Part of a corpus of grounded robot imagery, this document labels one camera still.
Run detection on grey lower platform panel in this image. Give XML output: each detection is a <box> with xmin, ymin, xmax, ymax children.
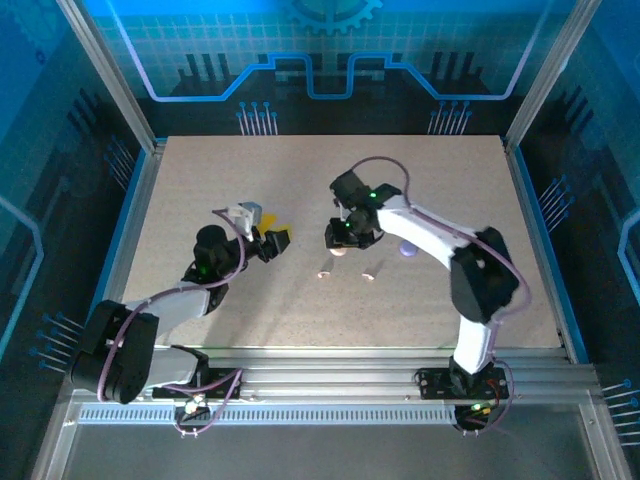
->
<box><xmin>29</xmin><ymin>389</ymin><xmax>634</xmax><ymax>480</ymax></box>

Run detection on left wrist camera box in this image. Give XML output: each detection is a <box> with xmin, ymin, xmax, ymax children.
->
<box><xmin>224</xmin><ymin>201</ymin><xmax>265</xmax><ymax>237</ymax></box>

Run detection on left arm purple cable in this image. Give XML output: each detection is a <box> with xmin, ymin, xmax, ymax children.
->
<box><xmin>97</xmin><ymin>208</ymin><xmax>249</xmax><ymax>439</ymax></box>

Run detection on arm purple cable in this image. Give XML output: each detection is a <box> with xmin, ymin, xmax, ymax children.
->
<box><xmin>97</xmin><ymin>208</ymin><xmax>249</xmax><ymax>439</ymax></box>
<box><xmin>349</xmin><ymin>157</ymin><xmax>531</xmax><ymax>434</ymax></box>

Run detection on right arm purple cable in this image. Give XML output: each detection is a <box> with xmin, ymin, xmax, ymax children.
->
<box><xmin>349</xmin><ymin>157</ymin><xmax>531</xmax><ymax>434</ymax></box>

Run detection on aluminium side rail blue trim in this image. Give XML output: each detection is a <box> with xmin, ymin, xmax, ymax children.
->
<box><xmin>82</xmin><ymin>139</ymin><xmax>169</xmax><ymax>364</ymax></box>
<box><xmin>502</xmin><ymin>139</ymin><xmax>587</xmax><ymax>364</ymax></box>

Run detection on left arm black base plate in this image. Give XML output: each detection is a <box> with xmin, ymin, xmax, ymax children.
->
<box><xmin>152</xmin><ymin>367</ymin><xmax>245</xmax><ymax>401</ymax></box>

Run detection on aluminium mounting rail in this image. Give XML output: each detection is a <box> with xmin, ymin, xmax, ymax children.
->
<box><xmin>64</xmin><ymin>347</ymin><xmax>601</xmax><ymax>401</ymax></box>

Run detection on slotted grey cable duct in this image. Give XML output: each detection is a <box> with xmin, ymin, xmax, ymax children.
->
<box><xmin>78</xmin><ymin>407</ymin><xmax>459</xmax><ymax>426</ymax></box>

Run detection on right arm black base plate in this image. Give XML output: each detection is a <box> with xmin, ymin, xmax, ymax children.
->
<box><xmin>417</xmin><ymin>367</ymin><xmax>510</xmax><ymax>401</ymax></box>

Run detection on aluminium frame post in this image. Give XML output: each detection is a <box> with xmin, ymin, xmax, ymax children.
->
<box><xmin>54</xmin><ymin>0</ymin><xmax>169</xmax><ymax>154</ymax></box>
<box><xmin>502</xmin><ymin>0</ymin><xmax>606</xmax><ymax>154</ymax></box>

